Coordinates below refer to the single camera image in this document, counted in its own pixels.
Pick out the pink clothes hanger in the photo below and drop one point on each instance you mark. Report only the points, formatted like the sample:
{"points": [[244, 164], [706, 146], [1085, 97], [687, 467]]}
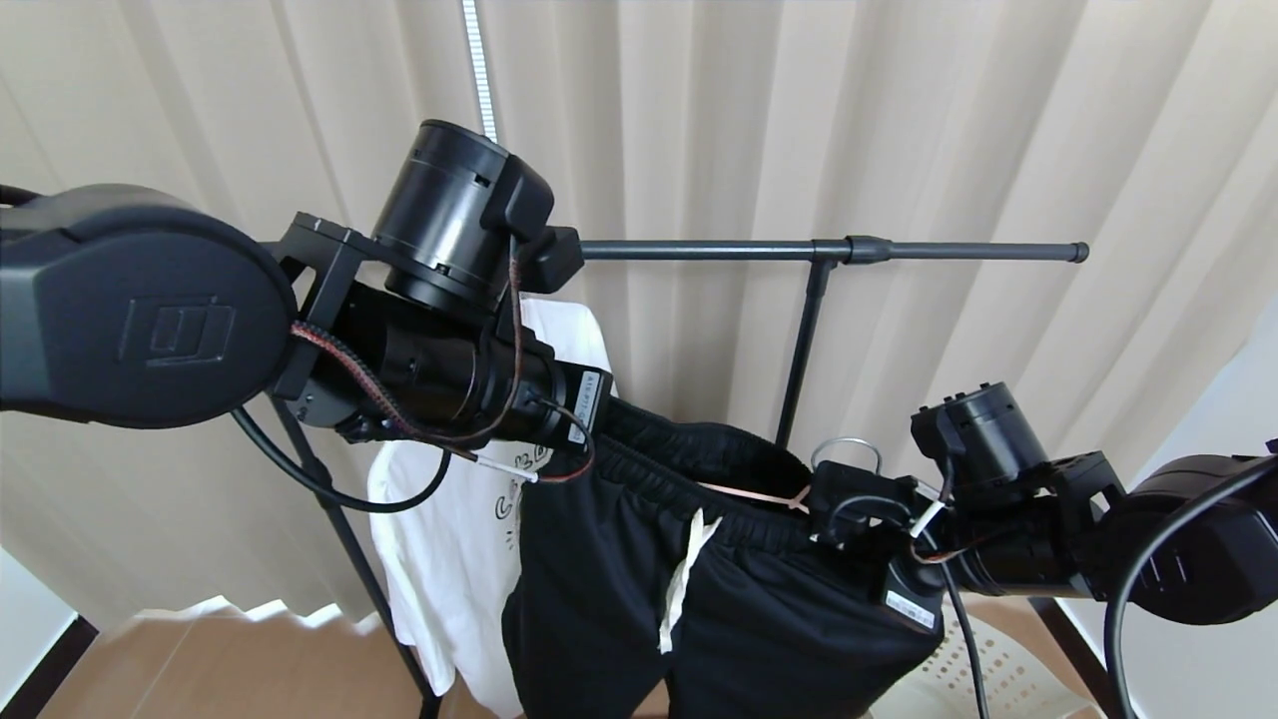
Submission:
{"points": [[759, 494]]}

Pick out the white laundry basket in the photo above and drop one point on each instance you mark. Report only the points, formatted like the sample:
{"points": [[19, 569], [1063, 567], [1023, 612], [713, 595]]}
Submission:
{"points": [[998, 679]]}

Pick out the white printed t-shirt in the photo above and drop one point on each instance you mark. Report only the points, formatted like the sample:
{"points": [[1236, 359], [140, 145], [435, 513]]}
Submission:
{"points": [[449, 559]]}

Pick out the black clothes rack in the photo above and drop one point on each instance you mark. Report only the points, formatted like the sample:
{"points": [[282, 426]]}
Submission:
{"points": [[899, 250]]}

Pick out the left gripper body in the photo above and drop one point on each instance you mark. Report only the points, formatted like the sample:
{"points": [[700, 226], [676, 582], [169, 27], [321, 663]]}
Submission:
{"points": [[519, 389]]}

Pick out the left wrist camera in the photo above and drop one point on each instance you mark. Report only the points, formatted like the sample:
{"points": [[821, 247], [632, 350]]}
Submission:
{"points": [[549, 260]]}

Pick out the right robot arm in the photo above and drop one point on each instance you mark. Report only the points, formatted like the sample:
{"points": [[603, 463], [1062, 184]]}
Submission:
{"points": [[1198, 539]]}

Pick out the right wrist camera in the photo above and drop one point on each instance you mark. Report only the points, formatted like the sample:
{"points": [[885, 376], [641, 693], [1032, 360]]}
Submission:
{"points": [[859, 499]]}

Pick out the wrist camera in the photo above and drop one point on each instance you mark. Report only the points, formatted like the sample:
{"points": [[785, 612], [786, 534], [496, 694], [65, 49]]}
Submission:
{"points": [[549, 260], [859, 499]]}

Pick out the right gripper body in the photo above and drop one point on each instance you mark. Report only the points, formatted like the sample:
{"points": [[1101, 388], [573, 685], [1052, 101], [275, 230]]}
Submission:
{"points": [[1008, 554]]}

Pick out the black garment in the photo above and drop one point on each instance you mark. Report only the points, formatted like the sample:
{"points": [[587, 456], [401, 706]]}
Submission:
{"points": [[779, 619]]}

